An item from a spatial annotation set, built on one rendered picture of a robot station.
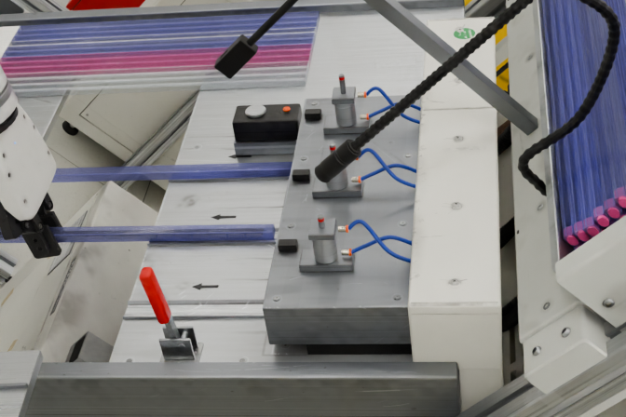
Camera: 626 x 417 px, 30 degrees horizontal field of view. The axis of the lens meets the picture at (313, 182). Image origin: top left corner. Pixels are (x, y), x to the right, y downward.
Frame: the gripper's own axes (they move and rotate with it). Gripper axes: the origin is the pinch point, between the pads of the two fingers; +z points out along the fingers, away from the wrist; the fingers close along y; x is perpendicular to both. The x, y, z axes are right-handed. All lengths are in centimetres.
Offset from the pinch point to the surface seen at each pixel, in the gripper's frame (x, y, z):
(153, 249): -12.1, -1.8, 2.9
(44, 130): 6.7, 20.9, -0.3
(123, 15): 2.5, 47.0, -0.6
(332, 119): -31.6, 11.4, -0.7
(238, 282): -22.0, -7.1, 4.5
